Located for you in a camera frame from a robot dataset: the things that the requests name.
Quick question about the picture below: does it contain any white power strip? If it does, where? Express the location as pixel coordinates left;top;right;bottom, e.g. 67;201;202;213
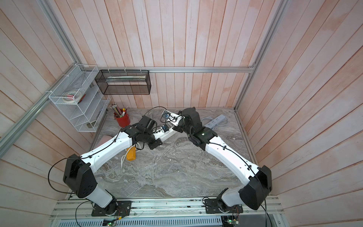
153;128;177;142

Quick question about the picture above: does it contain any yellow power strip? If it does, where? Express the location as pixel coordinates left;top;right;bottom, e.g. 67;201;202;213
125;146;136;161

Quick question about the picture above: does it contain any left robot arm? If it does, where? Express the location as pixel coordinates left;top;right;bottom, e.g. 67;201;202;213
63;116;162;215

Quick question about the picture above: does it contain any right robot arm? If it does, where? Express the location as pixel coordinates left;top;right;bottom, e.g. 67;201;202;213
169;107;272;212

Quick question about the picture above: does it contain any grey power strip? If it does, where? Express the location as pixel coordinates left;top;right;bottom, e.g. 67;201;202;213
201;114;228;129

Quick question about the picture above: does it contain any red metal pencil cup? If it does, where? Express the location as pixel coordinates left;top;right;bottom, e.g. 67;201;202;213
113;109;130;128

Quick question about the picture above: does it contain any pencils and pens bundle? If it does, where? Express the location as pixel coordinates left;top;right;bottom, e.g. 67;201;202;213
110;103;127;118

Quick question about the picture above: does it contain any pink case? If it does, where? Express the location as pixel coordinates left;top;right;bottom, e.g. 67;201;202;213
94;135;113;148

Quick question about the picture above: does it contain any tape roll on shelf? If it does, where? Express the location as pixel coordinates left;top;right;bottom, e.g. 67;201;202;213
62;90;81;104

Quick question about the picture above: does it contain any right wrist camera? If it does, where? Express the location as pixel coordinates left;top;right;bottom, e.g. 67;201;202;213
160;110;183;126

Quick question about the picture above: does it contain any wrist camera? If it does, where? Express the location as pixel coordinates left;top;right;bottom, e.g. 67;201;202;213
158;124;170;132
160;110;183;126

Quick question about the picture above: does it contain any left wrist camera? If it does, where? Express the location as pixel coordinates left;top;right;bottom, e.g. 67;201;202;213
158;124;170;132

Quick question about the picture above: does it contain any black mesh wall basket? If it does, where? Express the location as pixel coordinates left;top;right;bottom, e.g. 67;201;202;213
95;69;151;95

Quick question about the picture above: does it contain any white wire mesh shelf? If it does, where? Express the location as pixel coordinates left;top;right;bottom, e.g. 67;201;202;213
49;64;110;132

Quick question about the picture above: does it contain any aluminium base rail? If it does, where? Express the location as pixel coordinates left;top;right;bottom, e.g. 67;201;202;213
49;196;289;227

